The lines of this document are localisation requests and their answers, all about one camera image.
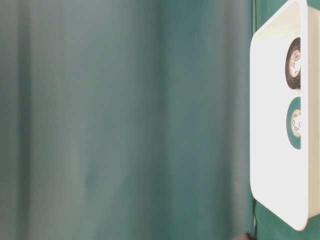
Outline teal tape roll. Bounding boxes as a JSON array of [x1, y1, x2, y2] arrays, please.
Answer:
[[286, 97, 302, 150]]

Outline black tape roll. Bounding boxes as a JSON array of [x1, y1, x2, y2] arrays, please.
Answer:
[[285, 37, 301, 90]]

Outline white plastic case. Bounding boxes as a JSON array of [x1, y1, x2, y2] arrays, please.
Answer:
[[249, 0, 320, 231]]

